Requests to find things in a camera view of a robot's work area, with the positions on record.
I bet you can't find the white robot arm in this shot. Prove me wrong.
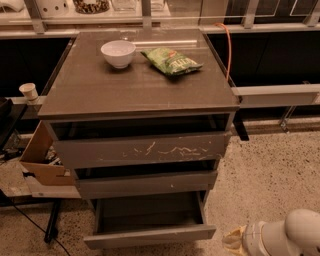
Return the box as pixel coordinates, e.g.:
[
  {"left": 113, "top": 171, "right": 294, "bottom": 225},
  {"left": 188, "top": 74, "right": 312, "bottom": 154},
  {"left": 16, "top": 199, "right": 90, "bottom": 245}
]
[{"left": 222, "top": 209, "right": 320, "bottom": 256}]

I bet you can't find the grey drawer cabinet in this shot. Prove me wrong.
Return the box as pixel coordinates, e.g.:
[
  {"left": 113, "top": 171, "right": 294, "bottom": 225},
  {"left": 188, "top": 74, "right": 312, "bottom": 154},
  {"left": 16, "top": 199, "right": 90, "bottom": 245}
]
[{"left": 37, "top": 28, "right": 241, "bottom": 201}]

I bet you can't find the white ceramic bowl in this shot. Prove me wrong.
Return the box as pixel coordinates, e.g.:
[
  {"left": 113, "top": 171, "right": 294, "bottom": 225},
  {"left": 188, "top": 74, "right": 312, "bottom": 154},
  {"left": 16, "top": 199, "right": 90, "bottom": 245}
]
[{"left": 100, "top": 40, "right": 136, "bottom": 69}]

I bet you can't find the white perforated container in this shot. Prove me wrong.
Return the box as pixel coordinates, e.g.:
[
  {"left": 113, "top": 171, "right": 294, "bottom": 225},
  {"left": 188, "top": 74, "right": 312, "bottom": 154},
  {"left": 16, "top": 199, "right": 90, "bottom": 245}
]
[{"left": 36, "top": 0, "right": 68, "bottom": 18}]

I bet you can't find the brown cardboard box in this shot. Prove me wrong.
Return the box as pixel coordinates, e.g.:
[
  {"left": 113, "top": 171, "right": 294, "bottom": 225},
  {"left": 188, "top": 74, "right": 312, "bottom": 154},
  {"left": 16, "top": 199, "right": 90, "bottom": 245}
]
[{"left": 20, "top": 122, "right": 74, "bottom": 186}]

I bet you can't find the green chip bag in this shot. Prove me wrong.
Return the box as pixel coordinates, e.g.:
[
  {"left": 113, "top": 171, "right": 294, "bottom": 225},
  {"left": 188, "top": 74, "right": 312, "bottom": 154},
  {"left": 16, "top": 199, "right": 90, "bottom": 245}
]
[{"left": 141, "top": 47, "right": 202, "bottom": 76}]

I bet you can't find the white paper cup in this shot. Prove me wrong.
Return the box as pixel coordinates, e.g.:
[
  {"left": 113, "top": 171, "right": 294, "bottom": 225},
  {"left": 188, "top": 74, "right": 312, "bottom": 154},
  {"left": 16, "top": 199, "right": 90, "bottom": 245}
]
[{"left": 19, "top": 83, "right": 39, "bottom": 101}]

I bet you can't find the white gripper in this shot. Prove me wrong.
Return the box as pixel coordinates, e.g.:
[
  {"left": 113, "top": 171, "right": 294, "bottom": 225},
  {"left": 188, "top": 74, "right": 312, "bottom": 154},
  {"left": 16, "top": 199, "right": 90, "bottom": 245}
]
[{"left": 222, "top": 221, "right": 289, "bottom": 256}]

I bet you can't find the black floor cable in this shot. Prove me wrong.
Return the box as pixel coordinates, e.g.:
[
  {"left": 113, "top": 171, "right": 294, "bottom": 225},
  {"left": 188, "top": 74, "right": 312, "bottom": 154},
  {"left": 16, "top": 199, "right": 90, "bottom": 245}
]
[{"left": 0, "top": 189, "right": 72, "bottom": 256}]

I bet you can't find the orange cable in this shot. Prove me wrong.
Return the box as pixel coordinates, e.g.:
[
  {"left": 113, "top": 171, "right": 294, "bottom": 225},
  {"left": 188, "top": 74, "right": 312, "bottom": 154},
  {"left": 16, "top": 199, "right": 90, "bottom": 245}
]
[{"left": 215, "top": 22, "right": 233, "bottom": 82}]

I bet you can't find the grey middle drawer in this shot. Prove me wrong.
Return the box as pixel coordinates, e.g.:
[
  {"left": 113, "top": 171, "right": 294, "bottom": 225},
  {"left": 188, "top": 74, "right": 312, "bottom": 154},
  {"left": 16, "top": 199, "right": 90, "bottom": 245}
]
[{"left": 76, "top": 160, "right": 217, "bottom": 199}]

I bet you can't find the grey bottom drawer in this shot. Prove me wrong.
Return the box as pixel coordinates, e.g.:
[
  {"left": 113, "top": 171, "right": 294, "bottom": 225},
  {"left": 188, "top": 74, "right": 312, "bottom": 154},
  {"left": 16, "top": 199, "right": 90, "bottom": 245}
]
[{"left": 84, "top": 192, "right": 216, "bottom": 249}]

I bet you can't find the black stand leg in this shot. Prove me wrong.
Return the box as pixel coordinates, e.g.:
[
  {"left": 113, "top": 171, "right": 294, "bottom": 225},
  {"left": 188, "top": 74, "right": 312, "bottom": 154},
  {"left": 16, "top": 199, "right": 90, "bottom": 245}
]
[{"left": 44, "top": 199, "right": 61, "bottom": 244}]

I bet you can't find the patterned jar on shelf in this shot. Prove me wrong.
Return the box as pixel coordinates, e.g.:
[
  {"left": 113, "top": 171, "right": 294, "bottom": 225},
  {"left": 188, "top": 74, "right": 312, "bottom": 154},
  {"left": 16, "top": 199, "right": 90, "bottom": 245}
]
[{"left": 73, "top": 0, "right": 110, "bottom": 14}]

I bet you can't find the scratched grey top drawer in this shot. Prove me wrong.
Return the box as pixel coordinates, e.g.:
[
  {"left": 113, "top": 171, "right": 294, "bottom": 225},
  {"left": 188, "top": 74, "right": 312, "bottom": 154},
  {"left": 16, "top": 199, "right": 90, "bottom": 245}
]
[{"left": 49, "top": 114, "right": 233, "bottom": 170}]

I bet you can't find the metal railing beam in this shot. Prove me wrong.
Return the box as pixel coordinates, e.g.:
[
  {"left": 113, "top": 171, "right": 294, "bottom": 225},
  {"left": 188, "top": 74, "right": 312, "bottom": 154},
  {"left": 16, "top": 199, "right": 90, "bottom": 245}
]
[{"left": 232, "top": 84, "right": 320, "bottom": 109}]

